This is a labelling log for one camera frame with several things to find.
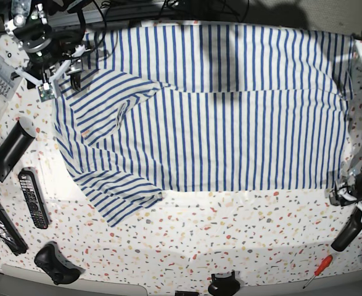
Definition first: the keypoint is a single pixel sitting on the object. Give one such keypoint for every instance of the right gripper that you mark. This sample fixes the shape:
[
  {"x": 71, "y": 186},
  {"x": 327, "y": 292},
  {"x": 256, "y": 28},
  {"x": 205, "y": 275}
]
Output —
[{"x": 71, "y": 67}]

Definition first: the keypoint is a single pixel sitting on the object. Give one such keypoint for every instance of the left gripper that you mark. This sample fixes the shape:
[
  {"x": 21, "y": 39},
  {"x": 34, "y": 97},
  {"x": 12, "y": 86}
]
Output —
[{"x": 348, "y": 193}]

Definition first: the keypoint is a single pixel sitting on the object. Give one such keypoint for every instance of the blue white striped t-shirt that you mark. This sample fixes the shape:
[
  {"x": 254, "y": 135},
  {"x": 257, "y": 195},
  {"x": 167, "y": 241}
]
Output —
[{"x": 205, "y": 108}]

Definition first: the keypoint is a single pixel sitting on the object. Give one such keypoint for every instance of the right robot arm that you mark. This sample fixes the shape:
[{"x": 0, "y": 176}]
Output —
[{"x": 52, "y": 53}]

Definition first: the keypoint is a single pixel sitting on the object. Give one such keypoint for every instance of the black cylindrical speaker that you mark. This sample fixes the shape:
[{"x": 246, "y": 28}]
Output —
[{"x": 15, "y": 145}]

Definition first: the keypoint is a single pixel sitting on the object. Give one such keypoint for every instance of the black tv remote control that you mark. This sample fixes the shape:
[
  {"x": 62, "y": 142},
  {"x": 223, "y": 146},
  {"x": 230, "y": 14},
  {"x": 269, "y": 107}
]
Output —
[{"x": 33, "y": 196}]

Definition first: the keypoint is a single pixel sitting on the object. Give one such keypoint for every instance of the long black bar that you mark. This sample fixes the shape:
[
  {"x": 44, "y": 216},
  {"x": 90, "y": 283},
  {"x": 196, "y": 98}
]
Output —
[{"x": 9, "y": 234}]

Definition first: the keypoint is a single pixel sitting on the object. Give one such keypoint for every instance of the black game controller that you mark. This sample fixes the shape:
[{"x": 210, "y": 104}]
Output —
[{"x": 48, "y": 260}]

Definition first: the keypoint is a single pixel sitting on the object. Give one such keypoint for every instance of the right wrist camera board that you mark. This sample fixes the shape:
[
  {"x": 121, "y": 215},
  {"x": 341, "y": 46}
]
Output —
[{"x": 45, "y": 92}]

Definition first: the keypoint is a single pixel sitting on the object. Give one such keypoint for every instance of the black curved handle tool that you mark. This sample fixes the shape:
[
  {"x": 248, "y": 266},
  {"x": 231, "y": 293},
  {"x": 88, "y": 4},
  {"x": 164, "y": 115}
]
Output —
[{"x": 349, "y": 232}]

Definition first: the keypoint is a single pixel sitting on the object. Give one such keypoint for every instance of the red handled screwdriver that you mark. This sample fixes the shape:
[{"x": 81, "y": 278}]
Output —
[{"x": 323, "y": 265}]

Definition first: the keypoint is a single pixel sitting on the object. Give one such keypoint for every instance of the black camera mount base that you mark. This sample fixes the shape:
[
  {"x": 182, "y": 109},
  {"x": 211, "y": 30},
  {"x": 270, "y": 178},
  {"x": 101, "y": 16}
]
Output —
[{"x": 224, "y": 286}]

